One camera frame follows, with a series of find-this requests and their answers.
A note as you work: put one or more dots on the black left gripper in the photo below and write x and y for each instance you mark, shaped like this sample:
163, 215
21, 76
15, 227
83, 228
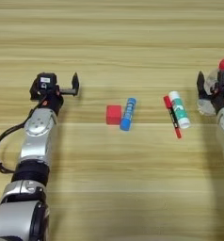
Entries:
51, 99

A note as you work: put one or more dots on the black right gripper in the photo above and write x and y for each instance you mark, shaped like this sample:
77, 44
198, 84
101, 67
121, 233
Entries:
223, 97

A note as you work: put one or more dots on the clear bottle with red cap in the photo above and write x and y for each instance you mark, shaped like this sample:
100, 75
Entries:
208, 105

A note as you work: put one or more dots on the white and green glue stick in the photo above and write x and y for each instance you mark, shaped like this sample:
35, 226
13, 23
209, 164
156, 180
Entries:
179, 109

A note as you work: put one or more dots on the red cube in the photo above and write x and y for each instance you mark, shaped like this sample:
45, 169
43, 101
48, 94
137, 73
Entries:
113, 115

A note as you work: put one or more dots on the blue glue stick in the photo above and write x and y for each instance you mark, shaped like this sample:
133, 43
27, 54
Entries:
127, 114

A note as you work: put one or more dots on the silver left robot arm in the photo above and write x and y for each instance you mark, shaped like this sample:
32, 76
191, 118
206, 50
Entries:
37, 131

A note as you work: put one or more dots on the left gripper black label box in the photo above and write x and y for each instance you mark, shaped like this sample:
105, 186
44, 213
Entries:
46, 81

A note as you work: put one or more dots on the red marker pen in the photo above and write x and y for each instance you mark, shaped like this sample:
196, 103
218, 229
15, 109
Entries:
172, 117

